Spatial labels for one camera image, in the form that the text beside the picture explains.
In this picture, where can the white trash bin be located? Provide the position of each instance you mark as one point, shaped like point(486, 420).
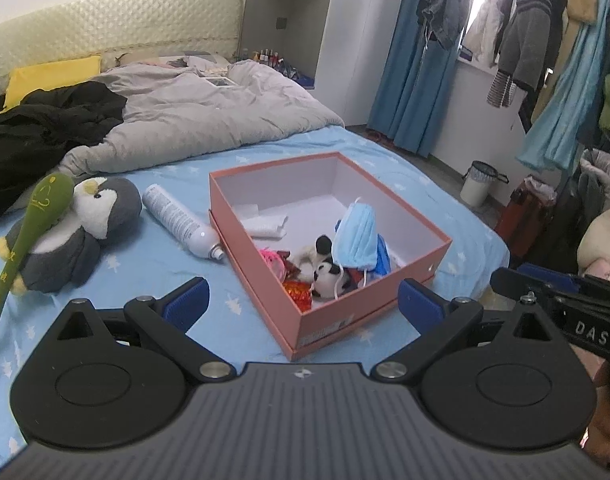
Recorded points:
point(480, 187)

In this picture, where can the bed with blue tree-print sheet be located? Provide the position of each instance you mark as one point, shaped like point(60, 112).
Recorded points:
point(160, 270)

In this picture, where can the red suitcase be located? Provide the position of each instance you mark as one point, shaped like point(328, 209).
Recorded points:
point(520, 225)

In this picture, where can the row of small bottles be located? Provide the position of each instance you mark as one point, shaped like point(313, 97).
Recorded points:
point(265, 57)

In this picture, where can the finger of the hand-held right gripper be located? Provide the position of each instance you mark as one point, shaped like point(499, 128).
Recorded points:
point(555, 275)
point(510, 282)

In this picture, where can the beige quilted headboard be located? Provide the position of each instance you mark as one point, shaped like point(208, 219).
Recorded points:
point(110, 25)

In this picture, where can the clear plastic bag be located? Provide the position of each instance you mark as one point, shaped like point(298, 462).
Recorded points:
point(542, 187)

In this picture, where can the white spray bottle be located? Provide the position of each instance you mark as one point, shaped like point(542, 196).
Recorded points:
point(180, 220)

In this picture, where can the light grey duvet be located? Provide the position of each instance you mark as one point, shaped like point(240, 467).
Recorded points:
point(210, 115)

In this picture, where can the pink cardboard box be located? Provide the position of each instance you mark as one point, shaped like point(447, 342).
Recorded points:
point(335, 317)

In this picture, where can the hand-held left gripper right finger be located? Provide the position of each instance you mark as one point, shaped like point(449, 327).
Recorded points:
point(422, 305)

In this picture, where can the grey penguin plush toy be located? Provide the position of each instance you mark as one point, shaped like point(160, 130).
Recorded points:
point(80, 250)

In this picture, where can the cream plush cushion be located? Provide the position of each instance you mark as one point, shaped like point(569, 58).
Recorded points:
point(605, 245)

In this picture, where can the dark wall switch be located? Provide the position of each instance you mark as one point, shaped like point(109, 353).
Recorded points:
point(281, 22)

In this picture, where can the grey padded jacket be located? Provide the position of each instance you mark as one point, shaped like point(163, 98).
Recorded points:
point(602, 175)

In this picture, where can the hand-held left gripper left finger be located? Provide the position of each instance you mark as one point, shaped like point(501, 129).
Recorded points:
point(185, 302)

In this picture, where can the black clothes pile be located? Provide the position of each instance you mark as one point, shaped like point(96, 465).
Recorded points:
point(35, 135)

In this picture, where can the blue face mask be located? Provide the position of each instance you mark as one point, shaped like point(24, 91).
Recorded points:
point(357, 240)

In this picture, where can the grey wall cabinet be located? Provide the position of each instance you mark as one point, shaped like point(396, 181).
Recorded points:
point(355, 40)

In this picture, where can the pink net pouch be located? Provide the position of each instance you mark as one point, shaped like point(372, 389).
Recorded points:
point(274, 261)

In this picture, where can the red gold-patterned pouch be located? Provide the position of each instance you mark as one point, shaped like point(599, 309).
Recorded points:
point(297, 294)

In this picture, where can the long green plush stick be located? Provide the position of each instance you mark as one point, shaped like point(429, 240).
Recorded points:
point(30, 220)

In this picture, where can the teal hanging garment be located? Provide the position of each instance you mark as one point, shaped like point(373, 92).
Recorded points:
point(565, 120)

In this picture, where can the white paper towel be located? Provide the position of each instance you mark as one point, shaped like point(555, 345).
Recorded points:
point(267, 225)

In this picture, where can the white tablet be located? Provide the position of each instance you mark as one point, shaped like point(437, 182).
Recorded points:
point(219, 81)

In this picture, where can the grey striped-cuff sweater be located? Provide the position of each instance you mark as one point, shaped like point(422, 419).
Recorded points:
point(530, 35)

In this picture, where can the white hanging jacket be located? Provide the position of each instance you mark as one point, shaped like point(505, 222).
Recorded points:
point(490, 25)

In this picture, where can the panda plush toy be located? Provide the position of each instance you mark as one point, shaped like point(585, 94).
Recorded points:
point(330, 280)

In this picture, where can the blue curtain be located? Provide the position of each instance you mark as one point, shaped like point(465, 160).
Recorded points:
point(410, 85)

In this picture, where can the yellow pillow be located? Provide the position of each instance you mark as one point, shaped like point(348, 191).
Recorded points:
point(50, 77)

